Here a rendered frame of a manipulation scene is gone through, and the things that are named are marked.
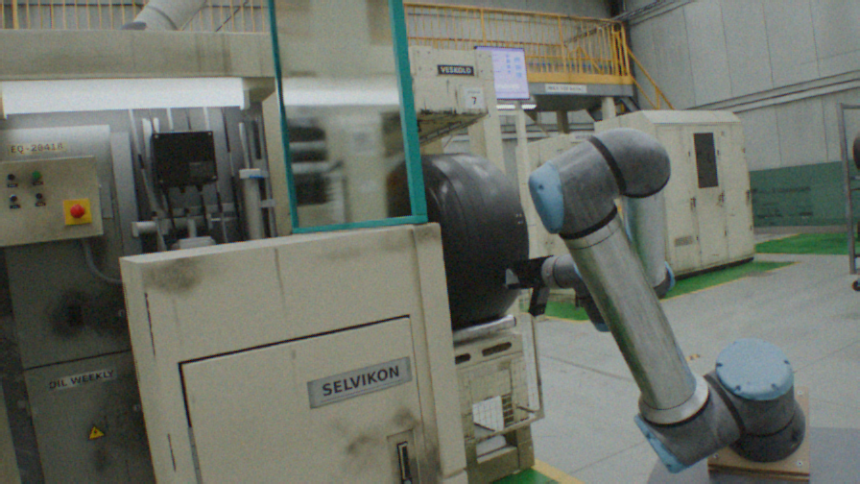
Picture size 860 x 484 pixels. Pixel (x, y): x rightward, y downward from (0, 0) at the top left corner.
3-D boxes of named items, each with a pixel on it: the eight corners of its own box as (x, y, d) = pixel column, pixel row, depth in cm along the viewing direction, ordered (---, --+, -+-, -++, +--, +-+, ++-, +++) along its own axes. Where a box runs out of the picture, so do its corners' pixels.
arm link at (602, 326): (642, 318, 143) (621, 278, 141) (603, 341, 144) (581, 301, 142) (630, 307, 153) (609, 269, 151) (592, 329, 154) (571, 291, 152)
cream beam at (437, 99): (347, 115, 194) (343, 73, 193) (322, 130, 215) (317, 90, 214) (490, 114, 225) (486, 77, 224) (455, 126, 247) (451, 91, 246)
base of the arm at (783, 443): (795, 384, 132) (793, 362, 126) (814, 457, 118) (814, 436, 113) (715, 396, 140) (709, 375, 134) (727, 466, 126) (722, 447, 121)
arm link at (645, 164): (642, 90, 99) (656, 261, 153) (582, 125, 99) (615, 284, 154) (683, 131, 92) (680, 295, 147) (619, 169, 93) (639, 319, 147)
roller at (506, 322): (422, 334, 170) (416, 338, 174) (427, 349, 169) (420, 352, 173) (513, 311, 188) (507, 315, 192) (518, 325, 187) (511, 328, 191)
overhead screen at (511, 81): (482, 99, 569) (475, 45, 566) (479, 101, 574) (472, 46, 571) (530, 99, 597) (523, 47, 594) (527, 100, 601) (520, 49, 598)
